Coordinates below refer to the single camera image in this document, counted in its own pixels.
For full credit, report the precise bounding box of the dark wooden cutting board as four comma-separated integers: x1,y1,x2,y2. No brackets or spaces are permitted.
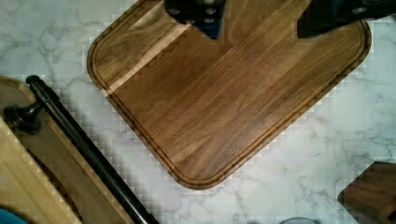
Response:
87,0,371,189

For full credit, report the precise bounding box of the black drawer handle bar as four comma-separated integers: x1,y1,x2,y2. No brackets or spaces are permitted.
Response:
5,75,160,224

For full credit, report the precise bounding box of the blue round object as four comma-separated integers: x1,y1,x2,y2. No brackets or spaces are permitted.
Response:
0,209,28,224

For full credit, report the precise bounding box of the dark wooden block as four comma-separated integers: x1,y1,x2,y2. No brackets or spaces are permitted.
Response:
337,161,396,224

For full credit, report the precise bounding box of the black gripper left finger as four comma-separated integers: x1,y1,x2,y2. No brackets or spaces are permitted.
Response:
163,0,226,39

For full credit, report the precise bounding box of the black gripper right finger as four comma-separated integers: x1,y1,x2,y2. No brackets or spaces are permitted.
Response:
297,0,396,38

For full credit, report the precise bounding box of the grey round object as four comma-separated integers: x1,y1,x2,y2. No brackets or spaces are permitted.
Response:
279,217,321,224

